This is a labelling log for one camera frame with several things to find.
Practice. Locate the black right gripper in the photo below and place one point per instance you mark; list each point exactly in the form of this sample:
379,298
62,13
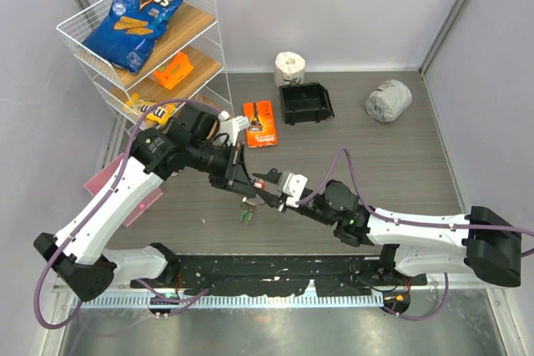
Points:
274,200

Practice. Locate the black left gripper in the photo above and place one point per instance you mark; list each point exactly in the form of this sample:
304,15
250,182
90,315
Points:
234,177

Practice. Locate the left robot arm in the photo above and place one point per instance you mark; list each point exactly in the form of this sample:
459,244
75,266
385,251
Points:
197,139

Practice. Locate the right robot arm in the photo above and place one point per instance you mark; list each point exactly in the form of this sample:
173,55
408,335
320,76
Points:
480,242

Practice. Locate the orange Gillette razor box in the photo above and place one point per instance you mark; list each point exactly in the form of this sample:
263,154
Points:
262,130

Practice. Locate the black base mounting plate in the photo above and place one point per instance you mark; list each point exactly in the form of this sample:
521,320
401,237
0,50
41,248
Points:
281,276

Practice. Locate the black plastic bin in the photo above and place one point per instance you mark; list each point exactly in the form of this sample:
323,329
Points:
306,102

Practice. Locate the white toilet paper roll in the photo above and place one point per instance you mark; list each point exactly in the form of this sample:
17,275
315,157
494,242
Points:
289,69

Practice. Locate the orange snack pouch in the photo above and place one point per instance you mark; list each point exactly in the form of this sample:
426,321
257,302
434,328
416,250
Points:
172,72

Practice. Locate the pink box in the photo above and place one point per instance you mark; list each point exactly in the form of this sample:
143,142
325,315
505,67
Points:
124,186

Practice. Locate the grey wrapped bundle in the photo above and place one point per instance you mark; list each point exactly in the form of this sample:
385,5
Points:
388,101

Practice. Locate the blue Doritos chip bag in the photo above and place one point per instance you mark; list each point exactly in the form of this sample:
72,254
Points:
127,36

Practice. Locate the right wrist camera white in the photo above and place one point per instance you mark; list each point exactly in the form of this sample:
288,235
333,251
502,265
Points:
292,185

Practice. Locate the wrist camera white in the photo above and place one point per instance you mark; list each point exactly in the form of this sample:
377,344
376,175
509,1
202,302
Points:
232,126
292,185

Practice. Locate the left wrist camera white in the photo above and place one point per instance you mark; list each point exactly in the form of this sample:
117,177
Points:
232,126

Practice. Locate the white slotted cable duct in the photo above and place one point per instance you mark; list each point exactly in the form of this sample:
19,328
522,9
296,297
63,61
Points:
308,299

